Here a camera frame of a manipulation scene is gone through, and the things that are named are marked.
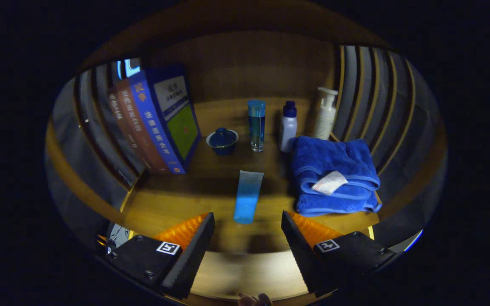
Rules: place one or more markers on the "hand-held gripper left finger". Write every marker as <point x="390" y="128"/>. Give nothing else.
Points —
<point x="194" y="250"/>

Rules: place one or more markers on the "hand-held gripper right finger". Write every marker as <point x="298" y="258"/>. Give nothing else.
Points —
<point x="300" y="250"/>

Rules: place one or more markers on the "blue squeeze tube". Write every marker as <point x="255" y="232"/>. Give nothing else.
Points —
<point x="247" y="199"/>

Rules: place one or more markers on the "wooden countertop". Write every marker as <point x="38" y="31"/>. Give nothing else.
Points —
<point x="211" y="189"/>

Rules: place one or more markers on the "wooden cabinet with slatted sides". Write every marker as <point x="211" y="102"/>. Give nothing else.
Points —
<point x="249" y="63"/>

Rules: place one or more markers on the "folded blue towel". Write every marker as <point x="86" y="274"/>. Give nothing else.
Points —
<point x="330" y="159"/>

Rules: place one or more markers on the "small blue lidded bowl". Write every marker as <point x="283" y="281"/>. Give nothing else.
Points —
<point x="222" y="142"/>

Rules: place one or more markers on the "white bottle with blue cap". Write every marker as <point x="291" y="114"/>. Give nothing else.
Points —
<point x="288" y="129"/>

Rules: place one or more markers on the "clear blue glass bottle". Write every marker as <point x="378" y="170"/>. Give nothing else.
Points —
<point x="256" y="127"/>

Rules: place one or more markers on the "reddish brown book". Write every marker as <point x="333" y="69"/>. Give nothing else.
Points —
<point x="136" y="127"/>

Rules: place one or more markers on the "white pump bottle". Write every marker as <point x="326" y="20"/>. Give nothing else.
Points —
<point x="326" y="117"/>

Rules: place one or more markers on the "blue book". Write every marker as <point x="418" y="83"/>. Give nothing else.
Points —
<point x="172" y="114"/>

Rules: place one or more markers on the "dark brown book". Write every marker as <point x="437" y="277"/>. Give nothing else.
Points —
<point x="117" y="114"/>

